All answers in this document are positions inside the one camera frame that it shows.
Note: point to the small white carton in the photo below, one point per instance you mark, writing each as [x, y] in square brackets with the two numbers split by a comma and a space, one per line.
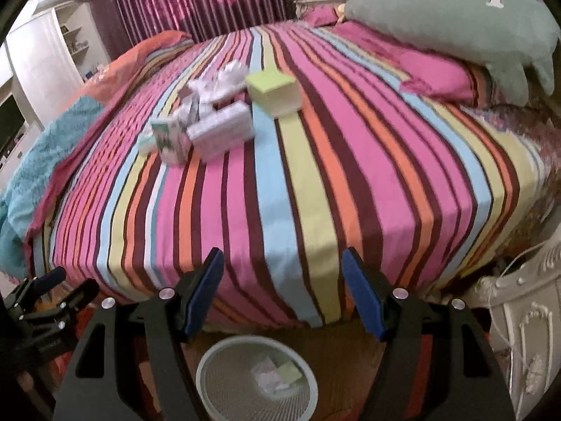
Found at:
[189, 107]

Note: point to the trash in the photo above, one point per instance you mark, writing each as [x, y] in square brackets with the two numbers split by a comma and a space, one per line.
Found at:
[171, 140]

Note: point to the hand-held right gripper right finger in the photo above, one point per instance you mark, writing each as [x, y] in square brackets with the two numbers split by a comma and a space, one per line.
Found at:
[363, 291]

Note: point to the white ornate nightstand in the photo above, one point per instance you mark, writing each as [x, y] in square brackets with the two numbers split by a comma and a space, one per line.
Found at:
[526, 324]

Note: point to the white pink-print box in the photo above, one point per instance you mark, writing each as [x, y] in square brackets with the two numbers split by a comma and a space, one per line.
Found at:
[223, 133]

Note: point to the white mesh waste basket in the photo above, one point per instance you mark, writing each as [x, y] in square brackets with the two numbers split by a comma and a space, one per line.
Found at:
[228, 386]

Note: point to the small pink pillow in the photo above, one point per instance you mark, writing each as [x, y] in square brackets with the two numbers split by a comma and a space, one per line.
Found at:
[322, 16]

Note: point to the small pale green box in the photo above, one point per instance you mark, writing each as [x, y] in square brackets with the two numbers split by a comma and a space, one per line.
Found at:
[147, 144]

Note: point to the white paper packet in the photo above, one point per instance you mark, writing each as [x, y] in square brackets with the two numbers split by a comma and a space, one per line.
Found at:
[204, 90]

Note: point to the white wardrobe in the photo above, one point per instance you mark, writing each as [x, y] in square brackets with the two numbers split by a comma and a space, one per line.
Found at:
[48, 57]

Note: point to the green cube box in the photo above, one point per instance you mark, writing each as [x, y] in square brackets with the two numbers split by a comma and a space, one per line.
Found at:
[274, 92]

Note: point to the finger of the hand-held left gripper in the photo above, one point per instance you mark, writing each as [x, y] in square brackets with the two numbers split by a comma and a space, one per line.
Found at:
[48, 278]
[81, 294]

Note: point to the orange pink quilt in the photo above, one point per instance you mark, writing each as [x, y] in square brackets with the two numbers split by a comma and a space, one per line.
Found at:
[131, 65]

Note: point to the white pink wrapper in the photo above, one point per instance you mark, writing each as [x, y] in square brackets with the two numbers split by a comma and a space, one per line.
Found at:
[269, 377]

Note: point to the black television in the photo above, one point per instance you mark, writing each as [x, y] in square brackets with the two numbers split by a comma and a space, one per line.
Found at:
[9, 125]

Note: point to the green plush pillow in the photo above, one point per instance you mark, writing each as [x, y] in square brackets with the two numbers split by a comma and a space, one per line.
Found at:
[460, 22]

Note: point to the teal blanket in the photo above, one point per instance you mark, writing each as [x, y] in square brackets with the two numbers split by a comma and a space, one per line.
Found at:
[39, 162]

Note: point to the white paper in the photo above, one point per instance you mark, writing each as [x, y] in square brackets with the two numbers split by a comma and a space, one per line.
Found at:
[232, 74]

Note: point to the flat green box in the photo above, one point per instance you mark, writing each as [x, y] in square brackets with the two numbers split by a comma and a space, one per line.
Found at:
[290, 370]

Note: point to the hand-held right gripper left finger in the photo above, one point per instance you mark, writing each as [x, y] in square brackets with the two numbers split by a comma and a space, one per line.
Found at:
[204, 291]

